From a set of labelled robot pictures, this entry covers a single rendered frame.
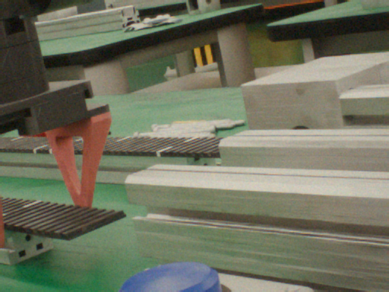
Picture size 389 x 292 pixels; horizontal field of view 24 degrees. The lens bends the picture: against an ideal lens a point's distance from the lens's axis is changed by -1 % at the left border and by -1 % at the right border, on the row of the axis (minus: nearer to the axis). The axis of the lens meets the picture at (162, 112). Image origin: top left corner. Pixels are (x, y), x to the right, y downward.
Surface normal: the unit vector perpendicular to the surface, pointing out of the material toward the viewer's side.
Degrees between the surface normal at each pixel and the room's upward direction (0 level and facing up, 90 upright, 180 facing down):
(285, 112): 90
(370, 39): 90
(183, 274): 3
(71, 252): 0
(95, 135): 112
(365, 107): 90
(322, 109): 90
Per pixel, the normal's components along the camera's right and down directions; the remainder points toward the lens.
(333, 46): -0.72, 0.25
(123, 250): -0.20, -0.97
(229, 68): 0.65, -0.02
